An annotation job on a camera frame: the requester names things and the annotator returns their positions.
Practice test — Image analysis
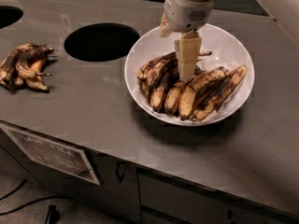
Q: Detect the yellow banana in bowl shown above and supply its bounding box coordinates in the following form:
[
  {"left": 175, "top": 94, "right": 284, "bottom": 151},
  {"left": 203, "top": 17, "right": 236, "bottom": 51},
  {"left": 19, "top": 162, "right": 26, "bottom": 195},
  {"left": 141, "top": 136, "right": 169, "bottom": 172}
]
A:
[{"left": 164, "top": 81, "right": 187, "bottom": 115}]

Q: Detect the black object on floor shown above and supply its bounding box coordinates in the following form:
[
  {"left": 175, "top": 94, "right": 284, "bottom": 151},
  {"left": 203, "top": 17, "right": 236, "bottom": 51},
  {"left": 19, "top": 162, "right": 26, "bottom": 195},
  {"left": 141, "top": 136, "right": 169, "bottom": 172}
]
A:
[{"left": 45, "top": 205, "right": 59, "bottom": 224}]

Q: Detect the dark banana in bowl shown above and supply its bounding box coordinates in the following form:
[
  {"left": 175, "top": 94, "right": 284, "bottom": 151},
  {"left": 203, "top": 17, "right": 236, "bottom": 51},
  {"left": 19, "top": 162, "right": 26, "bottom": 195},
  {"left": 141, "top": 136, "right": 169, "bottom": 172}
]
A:
[{"left": 149, "top": 66, "right": 204, "bottom": 112}]

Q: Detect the white bowl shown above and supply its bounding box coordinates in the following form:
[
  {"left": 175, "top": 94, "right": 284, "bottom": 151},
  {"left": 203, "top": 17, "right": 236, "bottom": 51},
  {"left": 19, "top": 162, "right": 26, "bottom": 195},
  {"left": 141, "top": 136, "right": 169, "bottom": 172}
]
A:
[{"left": 124, "top": 23, "right": 255, "bottom": 126}]

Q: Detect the yellow banana on counter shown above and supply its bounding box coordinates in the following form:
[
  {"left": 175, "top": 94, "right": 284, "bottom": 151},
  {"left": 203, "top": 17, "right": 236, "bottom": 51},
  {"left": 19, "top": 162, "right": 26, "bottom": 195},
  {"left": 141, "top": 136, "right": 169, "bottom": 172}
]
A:
[{"left": 26, "top": 58, "right": 49, "bottom": 91}]

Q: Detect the black cabinet handle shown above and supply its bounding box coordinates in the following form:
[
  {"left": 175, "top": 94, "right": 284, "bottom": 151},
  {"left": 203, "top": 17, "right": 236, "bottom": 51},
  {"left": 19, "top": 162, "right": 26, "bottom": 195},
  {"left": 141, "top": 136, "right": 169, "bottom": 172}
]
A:
[{"left": 115, "top": 161, "right": 126, "bottom": 183}]

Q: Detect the large yellow spotted banana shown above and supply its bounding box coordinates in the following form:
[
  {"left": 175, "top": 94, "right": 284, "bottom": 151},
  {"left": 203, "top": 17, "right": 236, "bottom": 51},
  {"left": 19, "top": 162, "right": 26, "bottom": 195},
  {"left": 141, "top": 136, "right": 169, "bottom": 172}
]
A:
[{"left": 178, "top": 66, "right": 228, "bottom": 120}]

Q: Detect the top dark banana on counter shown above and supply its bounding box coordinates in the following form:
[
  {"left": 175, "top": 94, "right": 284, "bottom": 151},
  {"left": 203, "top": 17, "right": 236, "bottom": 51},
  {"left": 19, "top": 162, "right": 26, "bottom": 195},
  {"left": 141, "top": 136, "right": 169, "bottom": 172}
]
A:
[{"left": 15, "top": 45, "right": 55, "bottom": 80}]

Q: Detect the framed landfill sign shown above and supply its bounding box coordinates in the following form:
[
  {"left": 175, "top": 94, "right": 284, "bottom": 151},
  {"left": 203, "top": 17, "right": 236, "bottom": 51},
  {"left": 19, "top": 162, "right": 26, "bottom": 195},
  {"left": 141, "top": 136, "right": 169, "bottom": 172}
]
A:
[{"left": 3, "top": 127, "right": 100, "bottom": 185}]

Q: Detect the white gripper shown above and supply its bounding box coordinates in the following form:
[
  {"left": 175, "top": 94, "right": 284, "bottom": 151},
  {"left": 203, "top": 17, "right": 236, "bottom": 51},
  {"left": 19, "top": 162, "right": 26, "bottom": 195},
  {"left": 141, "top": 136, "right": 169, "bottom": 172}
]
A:
[{"left": 159, "top": 0, "right": 214, "bottom": 82}]

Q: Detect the black floor cable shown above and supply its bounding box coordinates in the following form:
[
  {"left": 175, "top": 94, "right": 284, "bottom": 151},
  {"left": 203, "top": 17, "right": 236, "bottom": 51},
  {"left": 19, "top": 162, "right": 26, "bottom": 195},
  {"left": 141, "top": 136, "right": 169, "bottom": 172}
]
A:
[
  {"left": 0, "top": 178, "right": 27, "bottom": 202},
  {"left": 0, "top": 195, "right": 75, "bottom": 217}
]

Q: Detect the grey cabinet drawer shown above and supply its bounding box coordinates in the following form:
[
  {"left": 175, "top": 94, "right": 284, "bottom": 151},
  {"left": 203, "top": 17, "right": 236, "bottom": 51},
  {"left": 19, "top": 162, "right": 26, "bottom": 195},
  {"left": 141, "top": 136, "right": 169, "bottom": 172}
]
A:
[{"left": 137, "top": 170, "right": 299, "bottom": 224}]

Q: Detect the dark banana on counter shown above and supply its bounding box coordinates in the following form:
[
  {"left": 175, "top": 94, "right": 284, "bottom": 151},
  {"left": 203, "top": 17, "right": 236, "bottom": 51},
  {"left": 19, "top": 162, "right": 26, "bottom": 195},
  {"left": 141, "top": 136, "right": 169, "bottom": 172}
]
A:
[
  {"left": 0, "top": 43, "right": 36, "bottom": 90},
  {"left": 15, "top": 45, "right": 55, "bottom": 80}
]

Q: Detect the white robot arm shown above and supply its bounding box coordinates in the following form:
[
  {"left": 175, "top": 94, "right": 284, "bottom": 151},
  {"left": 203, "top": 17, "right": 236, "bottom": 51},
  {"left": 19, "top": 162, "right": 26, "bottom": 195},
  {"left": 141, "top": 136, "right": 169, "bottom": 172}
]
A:
[{"left": 160, "top": 0, "right": 299, "bottom": 81}]

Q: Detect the left dark banana on counter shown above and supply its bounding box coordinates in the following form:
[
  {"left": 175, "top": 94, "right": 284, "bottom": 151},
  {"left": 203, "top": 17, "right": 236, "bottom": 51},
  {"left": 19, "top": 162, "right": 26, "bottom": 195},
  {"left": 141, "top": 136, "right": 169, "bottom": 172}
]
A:
[{"left": 0, "top": 43, "right": 36, "bottom": 90}]

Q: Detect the small banana bowl left edge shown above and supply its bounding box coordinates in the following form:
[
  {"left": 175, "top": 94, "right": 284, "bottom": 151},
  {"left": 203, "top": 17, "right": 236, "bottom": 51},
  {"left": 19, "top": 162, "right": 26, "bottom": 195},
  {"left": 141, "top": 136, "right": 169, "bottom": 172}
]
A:
[{"left": 140, "top": 82, "right": 151, "bottom": 99}]

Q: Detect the black drawer handle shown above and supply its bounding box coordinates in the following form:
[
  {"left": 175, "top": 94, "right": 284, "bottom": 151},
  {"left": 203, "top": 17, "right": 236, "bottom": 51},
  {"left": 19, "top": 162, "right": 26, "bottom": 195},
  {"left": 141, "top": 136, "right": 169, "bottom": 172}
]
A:
[{"left": 227, "top": 210, "right": 238, "bottom": 224}]

